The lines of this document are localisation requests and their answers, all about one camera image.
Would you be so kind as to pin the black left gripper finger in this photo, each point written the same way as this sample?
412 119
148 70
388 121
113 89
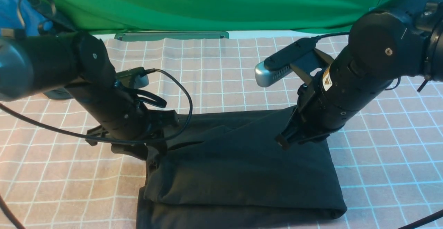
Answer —
155 152
162 119

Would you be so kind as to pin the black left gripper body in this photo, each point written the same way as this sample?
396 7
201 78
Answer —
143 128

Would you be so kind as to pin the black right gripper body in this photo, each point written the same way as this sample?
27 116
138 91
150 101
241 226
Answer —
313 119

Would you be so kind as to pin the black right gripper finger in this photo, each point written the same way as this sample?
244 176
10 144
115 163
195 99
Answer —
282 141

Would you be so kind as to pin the dark gray long-sleeved shirt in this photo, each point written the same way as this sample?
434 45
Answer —
226 171

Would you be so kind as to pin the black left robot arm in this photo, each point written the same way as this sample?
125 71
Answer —
78 62

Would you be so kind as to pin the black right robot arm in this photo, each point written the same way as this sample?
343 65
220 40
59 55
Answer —
399 38

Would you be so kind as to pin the pink grid tablecloth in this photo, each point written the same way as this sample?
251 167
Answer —
388 158

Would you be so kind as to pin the dark gray crumpled garment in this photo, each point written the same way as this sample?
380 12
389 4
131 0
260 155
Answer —
58 94

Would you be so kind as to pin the green backdrop cloth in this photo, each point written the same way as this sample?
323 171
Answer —
313 16

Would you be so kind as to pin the blue garment in pile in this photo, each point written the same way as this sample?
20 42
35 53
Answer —
9 16

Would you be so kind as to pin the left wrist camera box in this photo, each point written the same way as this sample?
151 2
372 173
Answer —
135 78

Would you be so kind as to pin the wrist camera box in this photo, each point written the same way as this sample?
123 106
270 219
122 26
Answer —
300 57
135 78

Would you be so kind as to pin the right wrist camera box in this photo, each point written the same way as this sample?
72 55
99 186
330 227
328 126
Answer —
300 57

